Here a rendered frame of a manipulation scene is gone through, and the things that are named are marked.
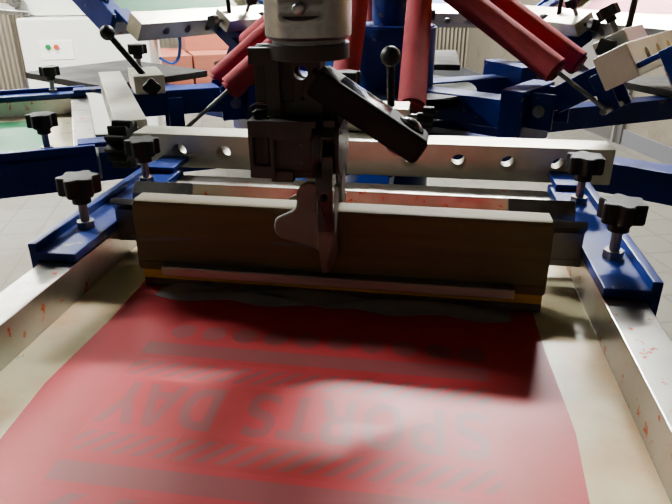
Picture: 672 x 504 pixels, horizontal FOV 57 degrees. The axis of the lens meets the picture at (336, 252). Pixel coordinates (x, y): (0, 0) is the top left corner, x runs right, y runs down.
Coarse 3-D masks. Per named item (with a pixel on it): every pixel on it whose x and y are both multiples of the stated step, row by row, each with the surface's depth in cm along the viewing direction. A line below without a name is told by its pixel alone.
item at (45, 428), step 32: (160, 288) 65; (128, 320) 59; (160, 320) 59; (192, 320) 59; (224, 320) 59; (256, 320) 59; (288, 320) 59; (320, 320) 59; (96, 352) 54; (128, 352) 54; (64, 384) 50; (96, 384) 50; (32, 416) 47; (64, 416) 47; (0, 448) 43; (32, 448) 43; (64, 448) 43; (0, 480) 41; (32, 480) 41
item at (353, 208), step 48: (144, 192) 63; (144, 240) 63; (192, 240) 62; (240, 240) 61; (288, 240) 60; (384, 240) 59; (432, 240) 58; (480, 240) 57; (528, 240) 57; (528, 288) 58
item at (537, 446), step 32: (352, 320) 59; (384, 320) 59; (416, 320) 59; (448, 320) 59; (512, 320) 59; (512, 352) 54; (544, 352) 54; (512, 384) 50; (544, 384) 50; (512, 416) 47; (544, 416) 47; (512, 448) 43; (544, 448) 43; (576, 448) 43; (512, 480) 41; (544, 480) 41; (576, 480) 41
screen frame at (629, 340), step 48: (240, 192) 85; (288, 192) 84; (384, 192) 82; (432, 192) 82; (480, 192) 82; (528, 192) 82; (48, 288) 58; (576, 288) 65; (0, 336) 52; (624, 336) 50; (624, 384) 49
